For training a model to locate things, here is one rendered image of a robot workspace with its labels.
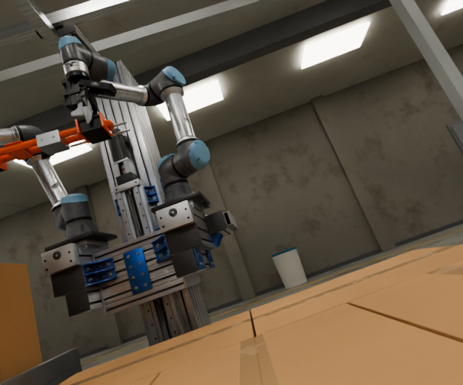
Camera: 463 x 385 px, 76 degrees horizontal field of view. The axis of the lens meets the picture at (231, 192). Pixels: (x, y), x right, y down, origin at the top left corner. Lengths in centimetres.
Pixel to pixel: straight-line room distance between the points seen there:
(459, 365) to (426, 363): 3
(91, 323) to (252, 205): 471
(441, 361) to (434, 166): 793
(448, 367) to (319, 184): 703
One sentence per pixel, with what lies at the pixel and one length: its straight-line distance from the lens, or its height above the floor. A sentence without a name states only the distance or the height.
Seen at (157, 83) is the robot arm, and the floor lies 161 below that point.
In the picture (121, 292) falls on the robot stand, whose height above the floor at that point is 75.
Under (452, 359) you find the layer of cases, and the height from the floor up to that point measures 54.
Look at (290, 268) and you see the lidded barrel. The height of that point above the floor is 35.
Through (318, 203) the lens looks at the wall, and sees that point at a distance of 721.
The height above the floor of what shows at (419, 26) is 225.
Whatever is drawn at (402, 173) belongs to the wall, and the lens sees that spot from 790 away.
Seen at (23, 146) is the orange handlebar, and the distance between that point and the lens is 112.
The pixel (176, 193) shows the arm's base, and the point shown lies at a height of 107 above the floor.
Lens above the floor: 68
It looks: 14 degrees up
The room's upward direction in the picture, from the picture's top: 20 degrees counter-clockwise
